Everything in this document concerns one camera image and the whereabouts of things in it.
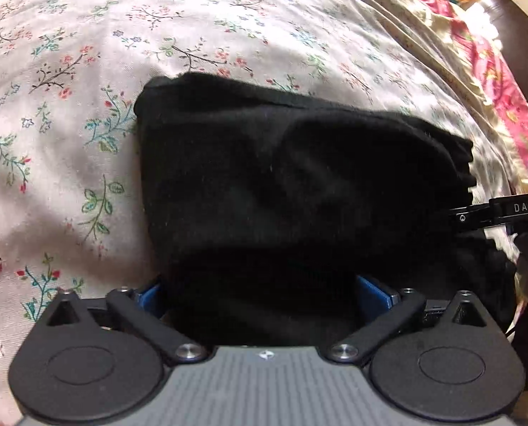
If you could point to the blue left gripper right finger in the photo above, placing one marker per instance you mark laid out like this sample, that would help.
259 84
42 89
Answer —
375 298

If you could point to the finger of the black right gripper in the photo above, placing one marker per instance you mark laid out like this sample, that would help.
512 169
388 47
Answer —
510 211

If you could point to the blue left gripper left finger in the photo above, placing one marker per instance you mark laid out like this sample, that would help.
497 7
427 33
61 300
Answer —
147 299

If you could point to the black pants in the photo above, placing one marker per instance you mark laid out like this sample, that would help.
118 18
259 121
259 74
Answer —
264 208

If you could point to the pink floral blanket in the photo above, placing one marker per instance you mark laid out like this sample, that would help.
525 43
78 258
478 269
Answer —
478 42

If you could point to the white floral bed sheet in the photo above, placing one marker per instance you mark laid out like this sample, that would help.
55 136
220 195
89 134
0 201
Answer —
70 70

